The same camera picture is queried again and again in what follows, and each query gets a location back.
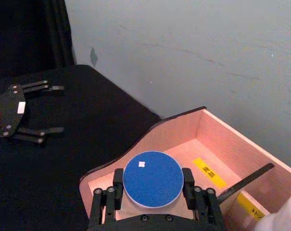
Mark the pale wooden tray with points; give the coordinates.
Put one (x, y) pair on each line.
(231, 144)

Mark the black table cloth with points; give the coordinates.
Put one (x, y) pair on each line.
(87, 120)

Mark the round blue disc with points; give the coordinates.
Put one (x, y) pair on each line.
(153, 179)

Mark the blurred white object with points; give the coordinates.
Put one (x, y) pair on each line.
(282, 216)

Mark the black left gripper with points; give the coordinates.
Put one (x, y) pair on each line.
(5, 110)

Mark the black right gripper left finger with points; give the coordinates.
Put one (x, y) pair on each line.
(104, 204)

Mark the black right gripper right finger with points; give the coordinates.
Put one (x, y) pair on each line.
(207, 207)

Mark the yellow label strip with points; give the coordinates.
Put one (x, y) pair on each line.
(209, 172)
(251, 207)

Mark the black curtain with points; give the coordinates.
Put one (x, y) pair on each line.
(27, 31)

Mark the black tray divider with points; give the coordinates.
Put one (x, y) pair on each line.
(248, 179)

